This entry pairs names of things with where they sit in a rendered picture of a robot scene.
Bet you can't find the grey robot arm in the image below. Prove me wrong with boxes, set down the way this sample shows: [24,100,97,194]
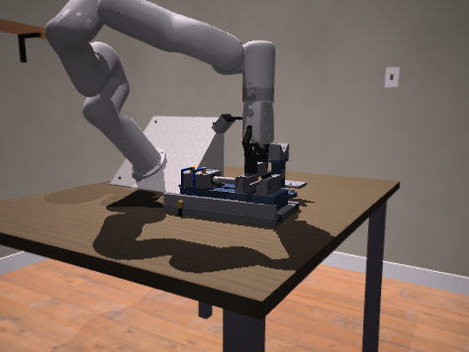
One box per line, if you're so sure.
[45,0,275,178]

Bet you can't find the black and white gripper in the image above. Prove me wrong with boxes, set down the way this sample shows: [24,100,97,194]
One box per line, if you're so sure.
[241,100,274,174]

